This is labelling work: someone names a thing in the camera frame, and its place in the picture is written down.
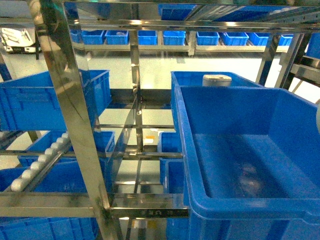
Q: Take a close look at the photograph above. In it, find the white cylindrical container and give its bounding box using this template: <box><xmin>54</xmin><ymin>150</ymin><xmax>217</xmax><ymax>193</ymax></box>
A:
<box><xmin>202</xmin><ymin>74</ymin><xmax>232</xmax><ymax>87</ymax></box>

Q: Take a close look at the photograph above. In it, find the background shelf with blue bins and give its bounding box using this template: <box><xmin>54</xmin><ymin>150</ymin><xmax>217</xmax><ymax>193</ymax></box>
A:
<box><xmin>69</xmin><ymin>28</ymin><xmax>296</xmax><ymax>57</ymax></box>

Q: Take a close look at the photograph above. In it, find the large blue bin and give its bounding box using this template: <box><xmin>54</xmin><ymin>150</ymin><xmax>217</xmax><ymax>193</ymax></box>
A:
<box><xmin>174</xmin><ymin>86</ymin><xmax>320</xmax><ymax>240</ymax></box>
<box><xmin>0</xmin><ymin>69</ymin><xmax>112</xmax><ymax>131</ymax></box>

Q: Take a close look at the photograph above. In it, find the stainless steel roller shelf rack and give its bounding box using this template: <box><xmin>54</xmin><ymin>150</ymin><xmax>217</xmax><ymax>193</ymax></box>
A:
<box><xmin>4</xmin><ymin>0</ymin><xmax>320</xmax><ymax>240</ymax></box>

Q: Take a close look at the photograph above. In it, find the large blue bin centre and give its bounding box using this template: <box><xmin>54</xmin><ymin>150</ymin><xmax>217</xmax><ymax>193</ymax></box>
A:
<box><xmin>0</xmin><ymin>69</ymin><xmax>112</xmax><ymax>131</ymax></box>

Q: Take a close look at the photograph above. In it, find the large blue bin right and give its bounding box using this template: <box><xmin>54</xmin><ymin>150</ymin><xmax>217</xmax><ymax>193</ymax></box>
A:
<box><xmin>174</xmin><ymin>86</ymin><xmax>320</xmax><ymax>240</ymax></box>

